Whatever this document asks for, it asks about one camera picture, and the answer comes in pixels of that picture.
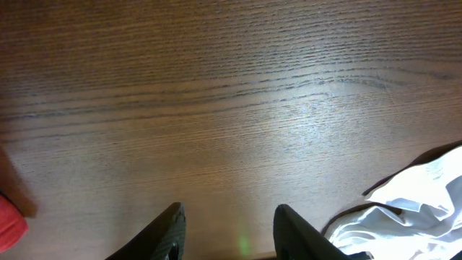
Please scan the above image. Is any white t-shirt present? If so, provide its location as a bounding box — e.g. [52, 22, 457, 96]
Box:
[322, 147, 461, 259]

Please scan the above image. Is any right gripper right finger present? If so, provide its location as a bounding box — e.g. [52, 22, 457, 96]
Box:
[273, 204, 372, 260]

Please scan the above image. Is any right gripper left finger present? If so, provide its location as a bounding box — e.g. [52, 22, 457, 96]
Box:
[106, 202, 186, 260]

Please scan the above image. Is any red printed t-shirt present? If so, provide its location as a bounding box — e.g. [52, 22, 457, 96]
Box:
[0, 194, 28, 253]

